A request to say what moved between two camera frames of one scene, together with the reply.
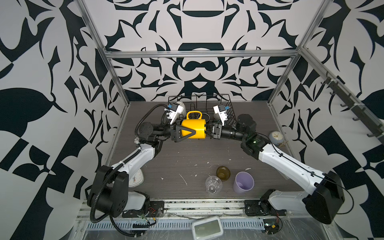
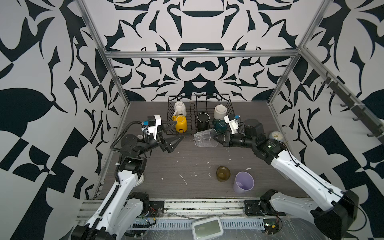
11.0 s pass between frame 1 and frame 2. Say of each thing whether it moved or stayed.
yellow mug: moved
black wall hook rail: stayed
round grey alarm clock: stayed
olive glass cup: stayed
